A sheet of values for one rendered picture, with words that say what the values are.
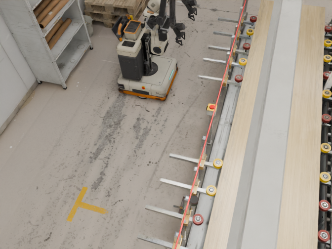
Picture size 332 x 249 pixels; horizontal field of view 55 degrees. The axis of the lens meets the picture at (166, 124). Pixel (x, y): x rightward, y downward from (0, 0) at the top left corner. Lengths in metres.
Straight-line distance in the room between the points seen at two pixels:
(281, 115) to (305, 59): 2.67
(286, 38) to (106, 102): 3.38
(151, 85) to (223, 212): 2.11
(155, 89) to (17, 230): 2.21
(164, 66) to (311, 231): 2.70
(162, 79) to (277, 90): 3.15
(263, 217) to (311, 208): 1.84
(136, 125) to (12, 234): 1.80
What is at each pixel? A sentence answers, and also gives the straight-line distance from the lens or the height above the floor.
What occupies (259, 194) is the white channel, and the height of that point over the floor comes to 2.46.
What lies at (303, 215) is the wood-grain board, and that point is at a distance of 2.58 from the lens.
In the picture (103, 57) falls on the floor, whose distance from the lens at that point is 4.99.
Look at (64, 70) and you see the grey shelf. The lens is 4.75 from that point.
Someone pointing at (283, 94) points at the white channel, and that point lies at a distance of 1.01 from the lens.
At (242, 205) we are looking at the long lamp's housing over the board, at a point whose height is 2.38.
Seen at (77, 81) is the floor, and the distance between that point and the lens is 4.72.
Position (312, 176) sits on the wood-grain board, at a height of 0.90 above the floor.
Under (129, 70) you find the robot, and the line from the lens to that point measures 3.99.
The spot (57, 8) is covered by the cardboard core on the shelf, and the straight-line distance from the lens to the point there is 4.41.
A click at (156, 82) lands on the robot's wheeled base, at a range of 4.05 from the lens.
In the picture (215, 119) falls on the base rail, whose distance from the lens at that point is 3.13.
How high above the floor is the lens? 3.18
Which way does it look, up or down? 53 degrees down
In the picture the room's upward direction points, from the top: 5 degrees counter-clockwise
